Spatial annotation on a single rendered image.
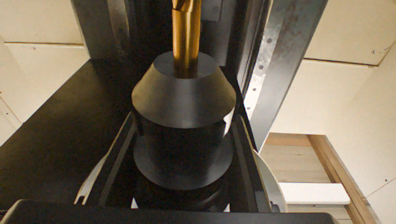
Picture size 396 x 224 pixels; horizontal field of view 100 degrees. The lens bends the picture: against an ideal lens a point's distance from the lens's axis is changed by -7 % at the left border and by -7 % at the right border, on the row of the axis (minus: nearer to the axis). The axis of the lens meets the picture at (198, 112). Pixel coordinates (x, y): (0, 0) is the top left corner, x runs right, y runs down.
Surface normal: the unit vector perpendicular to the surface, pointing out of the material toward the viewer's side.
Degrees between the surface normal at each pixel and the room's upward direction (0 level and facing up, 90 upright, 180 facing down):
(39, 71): 90
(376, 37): 90
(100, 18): 90
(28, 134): 180
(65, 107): 180
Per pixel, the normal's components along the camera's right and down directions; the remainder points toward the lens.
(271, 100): -0.01, 0.66
